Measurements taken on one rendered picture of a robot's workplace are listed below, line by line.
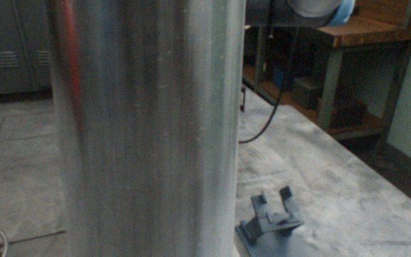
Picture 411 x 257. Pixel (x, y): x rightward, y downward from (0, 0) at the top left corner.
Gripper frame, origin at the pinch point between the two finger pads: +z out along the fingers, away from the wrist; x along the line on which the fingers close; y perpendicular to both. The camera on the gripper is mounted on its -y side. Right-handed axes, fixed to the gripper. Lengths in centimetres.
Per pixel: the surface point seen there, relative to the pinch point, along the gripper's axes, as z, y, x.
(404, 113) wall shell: 58, -94, 155
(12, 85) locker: 75, -268, -92
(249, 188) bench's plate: 13.2, 2.4, 8.0
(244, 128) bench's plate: 13.1, -25.0, 18.4
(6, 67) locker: 59, -269, -93
